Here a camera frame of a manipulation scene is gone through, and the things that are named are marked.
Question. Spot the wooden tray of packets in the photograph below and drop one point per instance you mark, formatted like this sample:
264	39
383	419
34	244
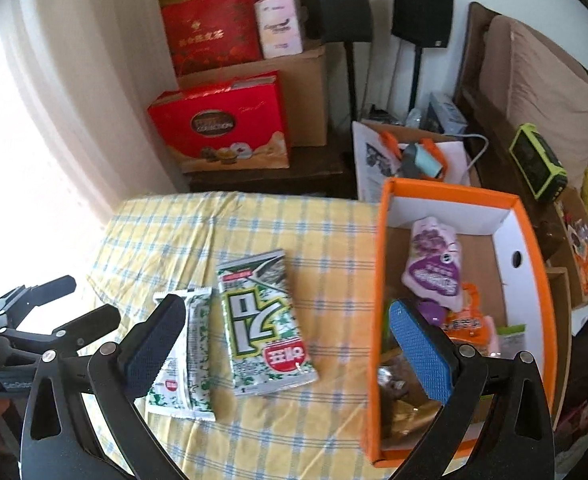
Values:
586	255

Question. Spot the green black device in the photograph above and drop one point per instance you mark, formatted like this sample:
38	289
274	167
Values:
539	162

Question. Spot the gold bar snack packet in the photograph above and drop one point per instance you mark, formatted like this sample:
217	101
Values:
409	415

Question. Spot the orange grey gadget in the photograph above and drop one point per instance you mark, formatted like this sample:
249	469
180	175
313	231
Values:
419	157

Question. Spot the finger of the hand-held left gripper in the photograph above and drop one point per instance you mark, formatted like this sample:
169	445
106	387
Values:
48	289
91	322

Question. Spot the small purple packet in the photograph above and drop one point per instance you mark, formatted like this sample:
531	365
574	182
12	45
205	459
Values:
430	312

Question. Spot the red gift box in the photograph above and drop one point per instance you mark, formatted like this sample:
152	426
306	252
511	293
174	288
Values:
208	30

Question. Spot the large green-white seaweed packet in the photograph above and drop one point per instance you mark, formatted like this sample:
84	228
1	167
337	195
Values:
261	325

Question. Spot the purple grape jelly pouch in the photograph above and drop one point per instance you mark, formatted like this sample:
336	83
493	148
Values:
434	260

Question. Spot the orange snack packet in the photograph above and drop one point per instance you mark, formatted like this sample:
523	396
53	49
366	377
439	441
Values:
466	322

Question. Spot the pink snack packet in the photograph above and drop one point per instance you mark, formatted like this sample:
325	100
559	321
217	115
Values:
494	335

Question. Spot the wooden sofa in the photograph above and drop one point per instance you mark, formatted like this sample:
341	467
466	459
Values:
479	125

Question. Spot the printed white paper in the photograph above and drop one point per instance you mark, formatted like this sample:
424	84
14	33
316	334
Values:
369	160

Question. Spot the gold jerky snack packet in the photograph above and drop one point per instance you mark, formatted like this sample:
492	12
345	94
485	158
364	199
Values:
394	355

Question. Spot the yellow blue plaid tablecloth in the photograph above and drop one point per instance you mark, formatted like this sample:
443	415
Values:
324	240

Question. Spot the dark wooden cabinet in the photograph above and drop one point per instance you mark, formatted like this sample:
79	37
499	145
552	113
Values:
274	175

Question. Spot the white curtain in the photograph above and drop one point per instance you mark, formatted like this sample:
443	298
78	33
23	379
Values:
38	110

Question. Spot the red chocolate gift bag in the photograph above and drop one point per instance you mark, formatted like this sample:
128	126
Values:
218	120

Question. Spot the large brown cardboard box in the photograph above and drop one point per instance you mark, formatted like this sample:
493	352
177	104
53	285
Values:
304	95

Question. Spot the small green-white seaweed packet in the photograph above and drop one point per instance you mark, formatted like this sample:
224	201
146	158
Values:
171	395
201	355

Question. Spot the open brown cardboard box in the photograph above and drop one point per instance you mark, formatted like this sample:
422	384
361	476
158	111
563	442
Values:
424	135

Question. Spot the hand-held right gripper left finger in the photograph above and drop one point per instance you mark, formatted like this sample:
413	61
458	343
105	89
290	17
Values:
148	352

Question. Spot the black speaker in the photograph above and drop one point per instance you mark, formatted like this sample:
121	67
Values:
421	12
341	2

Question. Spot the black speaker stand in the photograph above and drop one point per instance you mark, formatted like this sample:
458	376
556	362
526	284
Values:
416	77
352	80

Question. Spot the white grey appliance box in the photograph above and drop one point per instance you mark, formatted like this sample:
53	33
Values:
446	109

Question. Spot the brown sofa cushion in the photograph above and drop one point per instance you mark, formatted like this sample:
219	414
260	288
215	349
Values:
539	85

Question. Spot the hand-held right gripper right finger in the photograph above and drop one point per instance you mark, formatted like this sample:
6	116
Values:
424	355

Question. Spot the orange cardboard box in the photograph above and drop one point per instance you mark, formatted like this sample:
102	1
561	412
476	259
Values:
379	260

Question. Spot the white pink tissue pack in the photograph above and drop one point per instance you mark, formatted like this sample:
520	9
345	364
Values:
280	25

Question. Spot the green white snack packet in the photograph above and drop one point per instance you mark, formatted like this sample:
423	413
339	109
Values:
511	337

